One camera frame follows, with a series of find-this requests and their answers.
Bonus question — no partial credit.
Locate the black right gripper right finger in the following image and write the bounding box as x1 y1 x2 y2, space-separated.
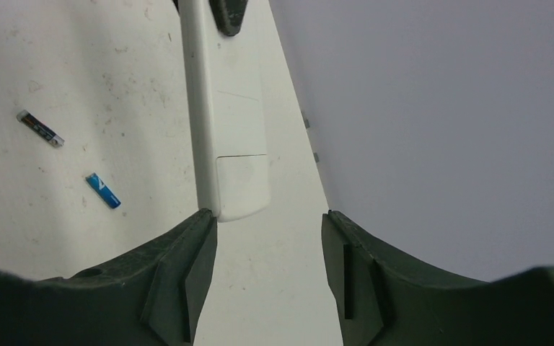
321 210 554 345

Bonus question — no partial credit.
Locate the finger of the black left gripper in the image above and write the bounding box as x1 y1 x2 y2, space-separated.
209 0 248 37

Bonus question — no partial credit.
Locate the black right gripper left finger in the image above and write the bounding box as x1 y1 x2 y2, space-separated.
0 209 217 345

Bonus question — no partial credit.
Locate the white air conditioner remote control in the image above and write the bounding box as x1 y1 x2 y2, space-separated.
177 1 270 222

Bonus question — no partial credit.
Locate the blue AAA battery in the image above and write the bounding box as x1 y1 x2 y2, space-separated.
85 173 121 209

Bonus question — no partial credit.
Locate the black AAA battery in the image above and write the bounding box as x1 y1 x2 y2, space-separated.
16 110 65 148

